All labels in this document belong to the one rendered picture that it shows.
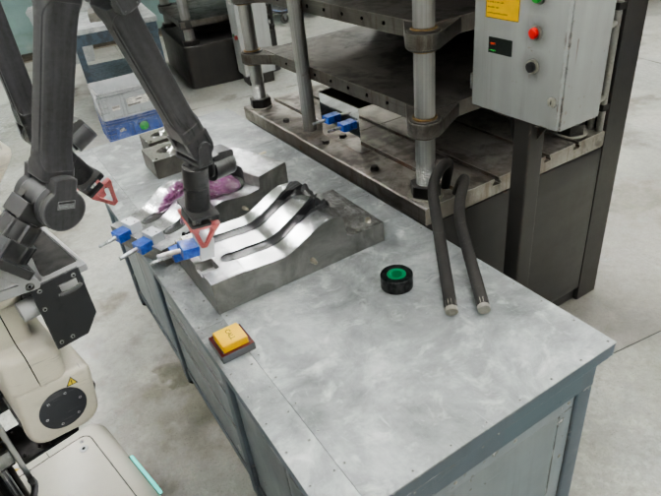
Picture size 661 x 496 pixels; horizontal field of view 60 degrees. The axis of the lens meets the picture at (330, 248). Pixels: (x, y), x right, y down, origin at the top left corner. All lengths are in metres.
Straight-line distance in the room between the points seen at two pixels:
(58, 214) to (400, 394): 0.71
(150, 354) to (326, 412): 1.59
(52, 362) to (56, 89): 0.62
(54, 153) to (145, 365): 1.66
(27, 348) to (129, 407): 1.13
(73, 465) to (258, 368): 0.86
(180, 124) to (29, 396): 0.66
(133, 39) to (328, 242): 0.69
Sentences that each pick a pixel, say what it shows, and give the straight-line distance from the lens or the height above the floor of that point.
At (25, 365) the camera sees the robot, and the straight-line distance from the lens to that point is 1.38.
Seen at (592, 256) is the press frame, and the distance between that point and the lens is 2.67.
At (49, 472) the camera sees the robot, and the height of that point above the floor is 0.28.
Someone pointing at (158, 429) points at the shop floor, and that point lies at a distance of 2.34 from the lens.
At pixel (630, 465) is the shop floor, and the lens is 2.18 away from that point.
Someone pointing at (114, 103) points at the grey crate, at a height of 0.33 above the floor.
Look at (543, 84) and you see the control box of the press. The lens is 1.55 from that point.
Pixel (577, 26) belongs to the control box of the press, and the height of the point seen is 1.32.
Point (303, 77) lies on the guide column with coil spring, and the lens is 2.33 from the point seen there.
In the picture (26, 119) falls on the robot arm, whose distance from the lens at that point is 1.51.
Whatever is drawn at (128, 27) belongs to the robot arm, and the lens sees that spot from 1.09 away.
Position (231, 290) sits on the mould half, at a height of 0.85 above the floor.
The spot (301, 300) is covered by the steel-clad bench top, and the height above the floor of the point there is 0.80.
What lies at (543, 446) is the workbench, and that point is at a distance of 1.45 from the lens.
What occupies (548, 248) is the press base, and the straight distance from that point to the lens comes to 2.37.
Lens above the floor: 1.68
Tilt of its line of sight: 33 degrees down
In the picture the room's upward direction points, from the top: 7 degrees counter-clockwise
